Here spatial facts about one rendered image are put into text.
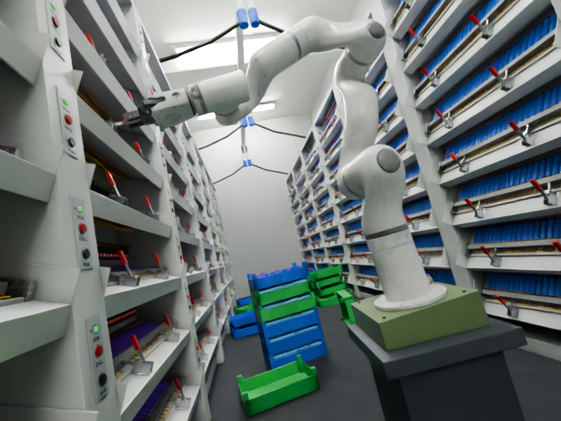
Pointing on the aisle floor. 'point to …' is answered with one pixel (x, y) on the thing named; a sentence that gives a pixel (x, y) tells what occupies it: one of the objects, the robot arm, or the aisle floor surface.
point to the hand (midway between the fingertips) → (133, 119)
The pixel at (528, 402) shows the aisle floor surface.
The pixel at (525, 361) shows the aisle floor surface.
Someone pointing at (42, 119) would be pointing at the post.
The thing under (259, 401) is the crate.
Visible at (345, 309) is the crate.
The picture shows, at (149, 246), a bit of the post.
